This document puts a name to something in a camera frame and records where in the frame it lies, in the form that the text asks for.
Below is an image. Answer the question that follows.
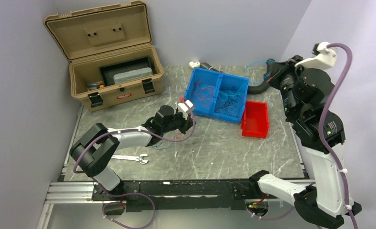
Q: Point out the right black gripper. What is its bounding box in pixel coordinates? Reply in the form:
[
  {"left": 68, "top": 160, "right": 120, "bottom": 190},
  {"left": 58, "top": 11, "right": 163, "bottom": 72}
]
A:
[{"left": 267, "top": 55, "right": 313, "bottom": 118}]

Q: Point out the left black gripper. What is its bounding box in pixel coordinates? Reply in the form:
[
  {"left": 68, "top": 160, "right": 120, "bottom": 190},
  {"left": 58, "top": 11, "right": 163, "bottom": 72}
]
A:
[{"left": 162, "top": 109, "right": 196, "bottom": 135}]

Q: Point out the orange wire bundle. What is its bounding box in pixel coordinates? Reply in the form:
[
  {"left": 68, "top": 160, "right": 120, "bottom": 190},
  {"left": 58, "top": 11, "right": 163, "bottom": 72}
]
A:
[{"left": 192, "top": 80, "right": 215, "bottom": 106}]

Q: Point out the black wire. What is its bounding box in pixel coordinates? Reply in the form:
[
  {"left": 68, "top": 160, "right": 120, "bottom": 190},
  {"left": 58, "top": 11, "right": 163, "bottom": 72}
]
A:
[{"left": 215, "top": 85, "right": 244, "bottom": 116}]

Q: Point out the red plastic bin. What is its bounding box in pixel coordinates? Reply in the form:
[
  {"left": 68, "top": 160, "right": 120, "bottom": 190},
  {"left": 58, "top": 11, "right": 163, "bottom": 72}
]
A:
[{"left": 241, "top": 101, "right": 269, "bottom": 139}]

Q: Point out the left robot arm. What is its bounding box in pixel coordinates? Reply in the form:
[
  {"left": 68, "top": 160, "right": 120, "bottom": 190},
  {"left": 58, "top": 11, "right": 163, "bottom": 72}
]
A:
[{"left": 69, "top": 100, "right": 196, "bottom": 200}]

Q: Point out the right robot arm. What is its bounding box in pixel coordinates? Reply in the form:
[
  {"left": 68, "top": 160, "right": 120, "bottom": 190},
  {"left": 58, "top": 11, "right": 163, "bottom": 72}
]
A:
[{"left": 248, "top": 55, "right": 362, "bottom": 229}]

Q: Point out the blue double plastic bin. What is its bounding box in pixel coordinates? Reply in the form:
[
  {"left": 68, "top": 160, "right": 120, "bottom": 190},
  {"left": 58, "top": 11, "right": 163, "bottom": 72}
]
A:
[{"left": 184, "top": 68, "right": 249, "bottom": 123}]

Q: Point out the silver open-end wrench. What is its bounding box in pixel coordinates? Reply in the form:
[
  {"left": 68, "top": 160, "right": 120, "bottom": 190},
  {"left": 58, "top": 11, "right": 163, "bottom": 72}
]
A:
[{"left": 111, "top": 154, "right": 149, "bottom": 165}]

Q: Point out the white pipe fitting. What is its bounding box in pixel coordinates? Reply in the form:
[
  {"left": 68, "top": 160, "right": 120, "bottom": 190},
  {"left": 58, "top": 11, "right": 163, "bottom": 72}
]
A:
[{"left": 189, "top": 61, "right": 201, "bottom": 69}]

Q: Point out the small grey motor part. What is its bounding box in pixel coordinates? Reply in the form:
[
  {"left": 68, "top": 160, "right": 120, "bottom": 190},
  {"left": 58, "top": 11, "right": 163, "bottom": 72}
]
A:
[{"left": 200, "top": 62, "right": 220, "bottom": 72}]

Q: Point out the grey case in toolbox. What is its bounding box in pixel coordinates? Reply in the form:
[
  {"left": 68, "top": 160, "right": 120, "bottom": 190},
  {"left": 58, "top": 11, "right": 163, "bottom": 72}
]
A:
[{"left": 113, "top": 67, "right": 153, "bottom": 84}]

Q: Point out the black tray in toolbox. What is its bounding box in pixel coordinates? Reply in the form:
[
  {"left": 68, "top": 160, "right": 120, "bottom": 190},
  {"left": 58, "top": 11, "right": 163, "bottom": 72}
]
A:
[{"left": 99, "top": 56, "right": 156, "bottom": 86}]

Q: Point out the yellow black tool in toolbox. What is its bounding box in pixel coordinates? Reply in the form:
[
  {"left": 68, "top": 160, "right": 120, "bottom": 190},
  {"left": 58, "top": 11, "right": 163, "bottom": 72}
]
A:
[{"left": 87, "top": 81, "right": 104, "bottom": 90}]

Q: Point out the tan plastic toolbox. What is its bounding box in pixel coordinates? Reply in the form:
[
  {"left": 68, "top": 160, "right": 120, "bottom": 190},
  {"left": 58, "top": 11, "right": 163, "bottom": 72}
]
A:
[{"left": 44, "top": 0, "right": 164, "bottom": 112}]

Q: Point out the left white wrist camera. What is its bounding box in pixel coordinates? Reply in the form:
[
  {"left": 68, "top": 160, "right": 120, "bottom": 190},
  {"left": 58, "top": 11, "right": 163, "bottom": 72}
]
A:
[{"left": 177, "top": 100, "right": 194, "bottom": 115}]

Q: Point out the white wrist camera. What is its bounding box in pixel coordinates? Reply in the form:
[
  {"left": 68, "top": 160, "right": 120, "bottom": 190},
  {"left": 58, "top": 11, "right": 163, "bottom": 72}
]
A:
[
  {"left": 295, "top": 42, "right": 337, "bottom": 70},
  {"left": 177, "top": 100, "right": 194, "bottom": 115}
]

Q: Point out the black corrugated hose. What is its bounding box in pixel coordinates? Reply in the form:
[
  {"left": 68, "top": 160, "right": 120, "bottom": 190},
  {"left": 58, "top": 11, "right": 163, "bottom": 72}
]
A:
[{"left": 246, "top": 59, "right": 277, "bottom": 95}]

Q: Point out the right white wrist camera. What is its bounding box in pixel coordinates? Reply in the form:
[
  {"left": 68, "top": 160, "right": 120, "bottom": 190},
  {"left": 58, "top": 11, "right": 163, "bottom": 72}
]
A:
[{"left": 295, "top": 42, "right": 337, "bottom": 70}]

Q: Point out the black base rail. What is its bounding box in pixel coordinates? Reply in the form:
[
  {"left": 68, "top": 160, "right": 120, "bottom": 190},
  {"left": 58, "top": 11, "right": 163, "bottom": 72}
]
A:
[{"left": 91, "top": 179, "right": 271, "bottom": 212}]

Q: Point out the aluminium frame rail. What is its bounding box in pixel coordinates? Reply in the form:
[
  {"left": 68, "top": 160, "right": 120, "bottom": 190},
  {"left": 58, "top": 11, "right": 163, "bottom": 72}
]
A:
[{"left": 44, "top": 181, "right": 94, "bottom": 204}]

